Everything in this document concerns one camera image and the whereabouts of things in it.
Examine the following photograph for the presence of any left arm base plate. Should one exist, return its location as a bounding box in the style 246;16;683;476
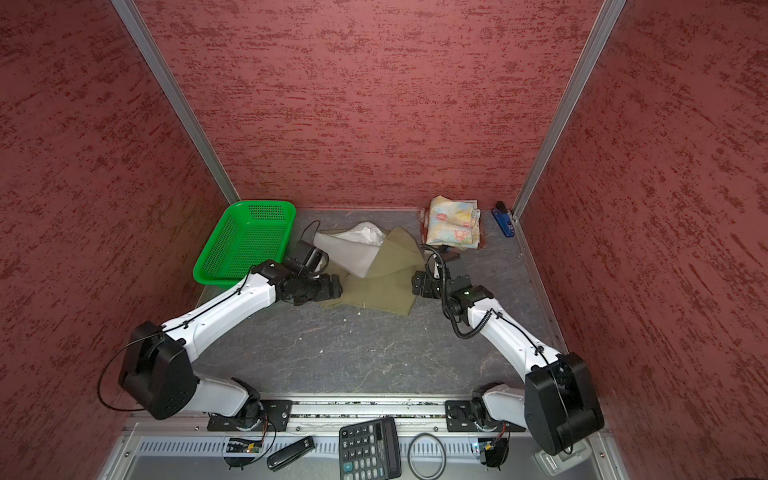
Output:
207;399;293;433

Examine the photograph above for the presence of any left circuit board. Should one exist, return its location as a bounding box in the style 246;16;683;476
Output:
223;438;264;469

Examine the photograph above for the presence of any black cable ring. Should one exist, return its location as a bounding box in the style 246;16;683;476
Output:
407;432;448;480

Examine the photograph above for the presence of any black calculator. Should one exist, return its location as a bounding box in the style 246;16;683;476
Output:
338;416;403;480

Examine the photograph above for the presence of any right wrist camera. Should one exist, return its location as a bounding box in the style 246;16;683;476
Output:
428;250;466;277

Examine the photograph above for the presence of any left aluminium corner post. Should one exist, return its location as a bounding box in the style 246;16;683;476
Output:
111;0;241;204

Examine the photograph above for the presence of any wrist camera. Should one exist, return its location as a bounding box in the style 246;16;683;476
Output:
428;250;466;277
283;240;329;278

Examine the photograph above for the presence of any grey white box device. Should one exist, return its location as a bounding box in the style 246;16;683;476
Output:
533;445;593;477

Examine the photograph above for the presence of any blue clamp tool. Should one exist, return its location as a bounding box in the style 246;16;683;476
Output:
491;201;515;238

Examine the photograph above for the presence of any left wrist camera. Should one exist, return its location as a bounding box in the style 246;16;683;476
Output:
283;240;329;278

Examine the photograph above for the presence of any black remote stick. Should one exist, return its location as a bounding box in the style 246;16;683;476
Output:
267;436;316;471

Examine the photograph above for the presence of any aluminium corner post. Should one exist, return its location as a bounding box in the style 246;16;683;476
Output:
111;0;241;204
512;0;626;223

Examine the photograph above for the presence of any aluminium front rail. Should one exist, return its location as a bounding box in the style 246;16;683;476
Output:
122;394;469;438

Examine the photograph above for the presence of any floral pastel skirt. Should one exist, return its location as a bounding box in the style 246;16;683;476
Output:
425;196;481;249

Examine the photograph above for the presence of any olive green skirt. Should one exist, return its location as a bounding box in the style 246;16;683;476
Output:
313;221;424;316

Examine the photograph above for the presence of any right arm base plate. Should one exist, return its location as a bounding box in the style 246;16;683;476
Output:
444;398;526;434

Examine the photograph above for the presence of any right aluminium corner post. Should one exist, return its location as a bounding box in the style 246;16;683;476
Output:
512;0;626;223

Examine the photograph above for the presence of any red plaid skirt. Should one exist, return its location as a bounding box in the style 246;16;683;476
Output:
424;209;482;249

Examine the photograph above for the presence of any green plastic basket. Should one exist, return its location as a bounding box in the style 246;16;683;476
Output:
193;200;296;289

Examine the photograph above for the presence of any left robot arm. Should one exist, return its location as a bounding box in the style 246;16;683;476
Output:
116;260;343;431

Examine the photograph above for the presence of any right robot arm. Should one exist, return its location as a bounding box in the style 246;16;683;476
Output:
411;271;605;456

